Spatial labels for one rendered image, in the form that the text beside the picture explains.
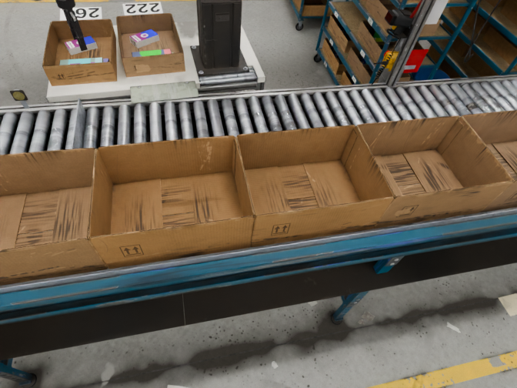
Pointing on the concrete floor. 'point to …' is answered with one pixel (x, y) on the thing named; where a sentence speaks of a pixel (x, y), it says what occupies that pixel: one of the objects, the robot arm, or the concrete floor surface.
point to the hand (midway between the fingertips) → (79, 40)
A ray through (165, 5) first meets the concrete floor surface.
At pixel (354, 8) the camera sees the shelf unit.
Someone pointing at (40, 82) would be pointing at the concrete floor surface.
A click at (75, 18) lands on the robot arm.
